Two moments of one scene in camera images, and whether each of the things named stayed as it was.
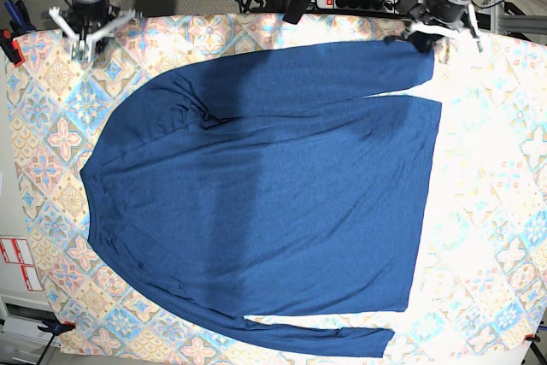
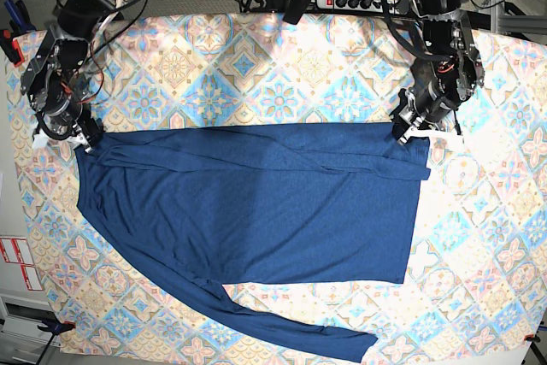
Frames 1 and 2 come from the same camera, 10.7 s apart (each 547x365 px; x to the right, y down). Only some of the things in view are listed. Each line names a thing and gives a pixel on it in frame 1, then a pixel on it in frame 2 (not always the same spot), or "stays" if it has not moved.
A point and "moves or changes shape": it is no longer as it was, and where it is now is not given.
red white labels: (15, 250) stays
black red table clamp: (20, 23) stays
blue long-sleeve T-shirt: (274, 180) moves or changes shape
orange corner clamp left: (55, 326) stays
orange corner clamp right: (532, 338) stays
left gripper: (89, 14) to (78, 121)
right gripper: (449, 11) to (426, 104)
